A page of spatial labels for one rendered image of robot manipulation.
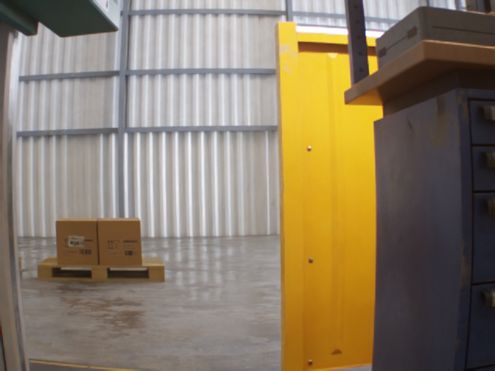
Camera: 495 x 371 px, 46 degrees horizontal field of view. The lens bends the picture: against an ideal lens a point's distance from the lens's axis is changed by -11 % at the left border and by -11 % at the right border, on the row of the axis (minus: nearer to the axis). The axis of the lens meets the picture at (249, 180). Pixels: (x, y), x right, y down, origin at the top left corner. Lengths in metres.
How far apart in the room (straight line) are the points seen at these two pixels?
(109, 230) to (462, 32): 4.91
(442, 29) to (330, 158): 1.10
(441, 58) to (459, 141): 0.13
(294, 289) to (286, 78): 0.64
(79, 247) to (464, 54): 5.01
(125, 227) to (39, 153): 7.17
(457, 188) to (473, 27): 0.26
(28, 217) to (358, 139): 10.98
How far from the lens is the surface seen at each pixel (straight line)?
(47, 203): 12.64
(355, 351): 2.10
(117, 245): 5.68
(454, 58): 0.93
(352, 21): 1.43
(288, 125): 1.96
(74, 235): 5.70
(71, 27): 1.47
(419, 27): 0.99
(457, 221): 0.95
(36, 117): 12.73
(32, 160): 12.72
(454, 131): 0.96
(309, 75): 2.03
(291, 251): 1.96
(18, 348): 1.37
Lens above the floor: 0.73
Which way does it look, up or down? 1 degrees up
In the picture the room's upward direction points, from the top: 1 degrees counter-clockwise
